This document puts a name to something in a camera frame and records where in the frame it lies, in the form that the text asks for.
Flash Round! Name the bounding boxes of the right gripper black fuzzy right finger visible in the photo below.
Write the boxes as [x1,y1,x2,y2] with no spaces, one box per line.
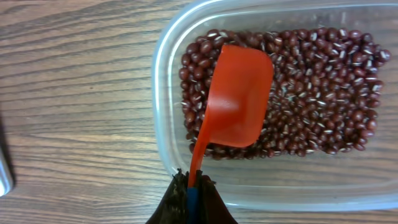
[198,175,238,224]

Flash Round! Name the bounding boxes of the right gripper black fuzzy left finger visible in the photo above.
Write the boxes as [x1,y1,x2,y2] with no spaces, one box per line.
[146,169,188,224]

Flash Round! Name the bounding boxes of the red scoop blue handle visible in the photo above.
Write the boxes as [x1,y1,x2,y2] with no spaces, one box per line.
[187,45,274,223]

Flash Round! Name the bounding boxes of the white digital kitchen scale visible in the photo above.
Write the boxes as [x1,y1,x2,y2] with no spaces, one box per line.
[0,149,14,196]

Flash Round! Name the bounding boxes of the clear plastic container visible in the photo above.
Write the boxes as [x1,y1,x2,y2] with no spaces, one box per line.
[152,1,397,212]

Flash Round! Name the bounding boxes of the red adzuki beans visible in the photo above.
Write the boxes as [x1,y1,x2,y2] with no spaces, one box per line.
[178,27,392,160]

